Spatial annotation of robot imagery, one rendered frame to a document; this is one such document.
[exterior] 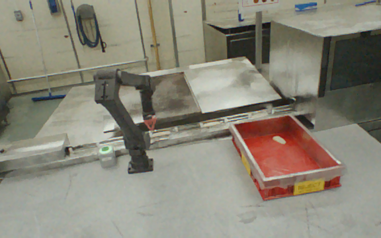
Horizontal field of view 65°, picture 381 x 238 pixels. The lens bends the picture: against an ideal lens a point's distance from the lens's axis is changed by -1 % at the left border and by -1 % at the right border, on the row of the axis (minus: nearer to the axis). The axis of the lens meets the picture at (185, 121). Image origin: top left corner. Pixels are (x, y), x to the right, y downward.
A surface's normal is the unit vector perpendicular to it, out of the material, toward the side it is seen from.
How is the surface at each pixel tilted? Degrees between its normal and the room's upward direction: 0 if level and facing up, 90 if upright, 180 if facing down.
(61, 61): 90
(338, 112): 90
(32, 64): 90
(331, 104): 90
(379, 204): 0
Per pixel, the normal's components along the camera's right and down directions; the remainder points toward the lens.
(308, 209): -0.11, -0.88
